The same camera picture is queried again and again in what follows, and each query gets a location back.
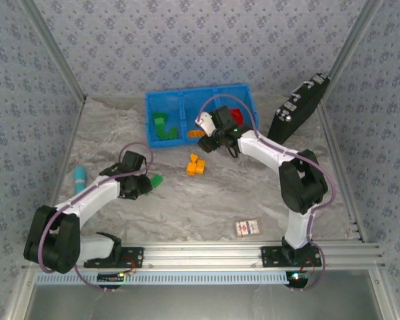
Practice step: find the green short lego brick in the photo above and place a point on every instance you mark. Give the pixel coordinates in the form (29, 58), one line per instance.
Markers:
(156, 181)
(148, 193)
(159, 122)

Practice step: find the orange wedge lego piece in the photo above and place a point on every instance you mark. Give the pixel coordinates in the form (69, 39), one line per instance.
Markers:
(194, 157)

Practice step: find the orange round lego piece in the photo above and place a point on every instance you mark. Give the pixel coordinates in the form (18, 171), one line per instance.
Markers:
(196, 133)

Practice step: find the green long lego brick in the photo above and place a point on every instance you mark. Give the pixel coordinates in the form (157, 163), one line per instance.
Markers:
(160, 116)
(163, 134)
(174, 131)

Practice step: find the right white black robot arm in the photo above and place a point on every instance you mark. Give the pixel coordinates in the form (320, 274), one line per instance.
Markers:
(266, 150)

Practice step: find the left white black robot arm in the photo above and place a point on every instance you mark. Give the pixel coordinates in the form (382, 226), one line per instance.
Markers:
(86, 200)

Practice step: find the teal cylinder with white band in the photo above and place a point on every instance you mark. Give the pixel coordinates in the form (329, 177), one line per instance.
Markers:
(80, 178)

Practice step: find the blue three-compartment plastic bin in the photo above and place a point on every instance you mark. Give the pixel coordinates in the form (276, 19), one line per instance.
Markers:
(166, 100)

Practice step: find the black hard carrying case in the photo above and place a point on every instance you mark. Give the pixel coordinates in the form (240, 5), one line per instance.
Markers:
(296, 113)

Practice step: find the small lit circuit board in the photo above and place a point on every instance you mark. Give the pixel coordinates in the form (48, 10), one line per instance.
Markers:
(298, 276)
(110, 276)

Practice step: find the small printed card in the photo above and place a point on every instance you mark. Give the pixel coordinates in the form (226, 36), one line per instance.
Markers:
(247, 228)

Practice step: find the grey metal front panel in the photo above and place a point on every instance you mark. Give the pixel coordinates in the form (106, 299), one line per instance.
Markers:
(200, 303)

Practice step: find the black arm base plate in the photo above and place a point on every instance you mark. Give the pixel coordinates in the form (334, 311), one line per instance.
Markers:
(133, 256)
(270, 256)

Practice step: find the aluminium table side rail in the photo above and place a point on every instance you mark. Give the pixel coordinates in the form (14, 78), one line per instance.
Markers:
(66, 150)
(346, 186)

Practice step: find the aluminium mounting rail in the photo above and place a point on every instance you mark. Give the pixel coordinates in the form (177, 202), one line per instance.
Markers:
(200, 255)

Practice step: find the aluminium frame post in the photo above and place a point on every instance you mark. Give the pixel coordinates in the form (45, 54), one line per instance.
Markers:
(53, 50)
(353, 40)

